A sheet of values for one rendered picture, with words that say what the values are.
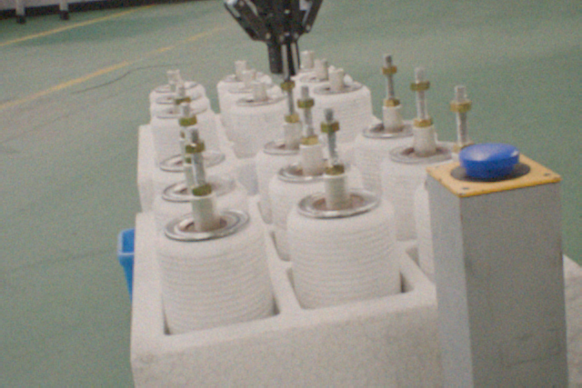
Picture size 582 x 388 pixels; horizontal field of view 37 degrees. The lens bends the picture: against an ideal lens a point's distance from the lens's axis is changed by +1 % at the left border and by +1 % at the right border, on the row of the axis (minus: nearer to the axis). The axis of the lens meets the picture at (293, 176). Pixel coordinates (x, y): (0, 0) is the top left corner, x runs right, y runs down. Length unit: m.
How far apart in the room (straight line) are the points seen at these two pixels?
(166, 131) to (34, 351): 0.35
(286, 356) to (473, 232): 0.22
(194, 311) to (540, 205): 0.31
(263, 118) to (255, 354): 0.59
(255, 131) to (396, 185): 0.42
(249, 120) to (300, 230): 0.53
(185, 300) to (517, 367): 0.28
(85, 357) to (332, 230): 0.51
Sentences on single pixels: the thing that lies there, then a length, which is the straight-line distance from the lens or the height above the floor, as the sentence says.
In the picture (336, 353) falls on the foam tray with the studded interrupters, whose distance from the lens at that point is 0.73.
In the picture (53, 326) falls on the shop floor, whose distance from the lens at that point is 1.27.
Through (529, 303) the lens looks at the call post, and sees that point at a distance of 0.61.
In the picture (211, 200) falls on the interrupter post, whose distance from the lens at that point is 0.74.
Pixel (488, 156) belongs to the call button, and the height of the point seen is 0.33.
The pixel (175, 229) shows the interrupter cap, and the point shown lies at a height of 0.25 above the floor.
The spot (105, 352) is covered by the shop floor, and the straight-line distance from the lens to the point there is 1.15.
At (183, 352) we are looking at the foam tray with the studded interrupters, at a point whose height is 0.18.
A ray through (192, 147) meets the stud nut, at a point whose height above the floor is 0.32.
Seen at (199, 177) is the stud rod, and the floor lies 0.30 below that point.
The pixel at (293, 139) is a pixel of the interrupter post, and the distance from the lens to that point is 0.97.
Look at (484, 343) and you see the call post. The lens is 0.61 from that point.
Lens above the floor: 0.49
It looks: 16 degrees down
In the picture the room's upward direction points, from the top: 7 degrees counter-clockwise
